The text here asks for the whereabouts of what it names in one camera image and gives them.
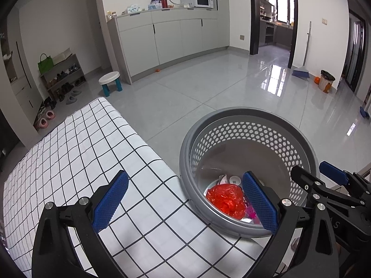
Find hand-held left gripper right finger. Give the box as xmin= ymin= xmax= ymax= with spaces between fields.
xmin=242 ymin=171 xmax=340 ymax=278

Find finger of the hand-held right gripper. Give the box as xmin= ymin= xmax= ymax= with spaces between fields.
xmin=291 ymin=165 xmax=365 ymax=208
xmin=319 ymin=161 xmax=371 ymax=195

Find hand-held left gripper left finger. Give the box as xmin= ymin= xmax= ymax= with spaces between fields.
xmin=31 ymin=170 xmax=130 ymax=278

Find red plastic bag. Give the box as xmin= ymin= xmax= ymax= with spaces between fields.
xmin=206 ymin=184 xmax=245 ymax=220

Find grey perforated laundry basket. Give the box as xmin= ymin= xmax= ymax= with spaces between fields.
xmin=179 ymin=107 xmax=319 ymax=238

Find black white checked tablecloth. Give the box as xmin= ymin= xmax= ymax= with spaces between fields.
xmin=3 ymin=97 xmax=293 ymax=278

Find white orange waste bin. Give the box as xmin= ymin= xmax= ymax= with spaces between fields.
xmin=318 ymin=70 xmax=336 ymax=94

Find pair of pink slippers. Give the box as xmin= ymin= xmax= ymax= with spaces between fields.
xmin=33 ymin=110 xmax=56 ymax=129

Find pair of grey slippers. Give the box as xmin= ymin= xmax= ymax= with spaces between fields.
xmin=66 ymin=90 xmax=82 ymax=105

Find dark double door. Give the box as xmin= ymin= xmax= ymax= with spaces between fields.
xmin=346 ymin=10 xmax=366 ymax=93

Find white stool with blue legs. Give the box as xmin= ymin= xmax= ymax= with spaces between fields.
xmin=99 ymin=71 xmax=123 ymax=97

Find tall white cabinet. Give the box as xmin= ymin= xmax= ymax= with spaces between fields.
xmin=0 ymin=32 xmax=42 ymax=139

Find grey shoe rack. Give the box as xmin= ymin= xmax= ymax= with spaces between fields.
xmin=40 ymin=53 xmax=87 ymax=102

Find kitchen cabinets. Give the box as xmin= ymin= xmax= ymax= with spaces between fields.
xmin=259 ymin=20 xmax=293 ymax=47

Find green handbag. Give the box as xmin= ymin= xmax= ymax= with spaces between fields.
xmin=38 ymin=54 xmax=55 ymax=75

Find white flat box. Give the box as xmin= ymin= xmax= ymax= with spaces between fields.
xmin=52 ymin=48 xmax=73 ymax=64

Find kitchen window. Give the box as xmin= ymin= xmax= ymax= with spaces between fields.
xmin=259 ymin=0 xmax=294 ymax=24

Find grey sideboard cabinet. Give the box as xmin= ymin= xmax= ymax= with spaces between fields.
xmin=107 ymin=7 xmax=229 ymax=85

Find white microwave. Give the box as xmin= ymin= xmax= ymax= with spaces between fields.
xmin=180 ymin=0 xmax=215 ymax=9

